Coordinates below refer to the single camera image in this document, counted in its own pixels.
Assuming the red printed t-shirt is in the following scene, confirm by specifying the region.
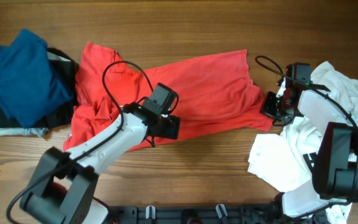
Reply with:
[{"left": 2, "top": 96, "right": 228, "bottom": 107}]
[{"left": 63, "top": 42, "right": 272, "bottom": 150}]

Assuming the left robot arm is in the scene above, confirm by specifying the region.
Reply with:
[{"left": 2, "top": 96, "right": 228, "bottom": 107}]
[{"left": 19, "top": 103, "right": 181, "bottom": 223}]

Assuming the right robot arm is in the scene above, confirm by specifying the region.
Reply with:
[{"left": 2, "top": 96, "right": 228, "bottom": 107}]
[{"left": 260, "top": 83, "right": 358, "bottom": 221}]

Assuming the white t-shirt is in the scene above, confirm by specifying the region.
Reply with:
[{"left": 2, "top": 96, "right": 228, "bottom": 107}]
[{"left": 248, "top": 62, "right": 358, "bottom": 223}]

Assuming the light grey folded garment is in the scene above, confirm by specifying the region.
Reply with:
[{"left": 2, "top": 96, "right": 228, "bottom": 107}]
[{"left": 0, "top": 81, "right": 49, "bottom": 138}]

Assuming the blue folded shirt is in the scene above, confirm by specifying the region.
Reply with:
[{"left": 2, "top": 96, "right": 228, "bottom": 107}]
[{"left": 0, "top": 29, "right": 74, "bottom": 128}]

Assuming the black folded garment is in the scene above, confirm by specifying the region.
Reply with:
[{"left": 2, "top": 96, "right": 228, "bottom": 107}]
[{"left": 0, "top": 48, "right": 78, "bottom": 129}]

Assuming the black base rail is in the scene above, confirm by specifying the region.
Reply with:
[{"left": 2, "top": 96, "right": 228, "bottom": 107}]
[{"left": 104, "top": 204, "right": 329, "bottom": 224}]

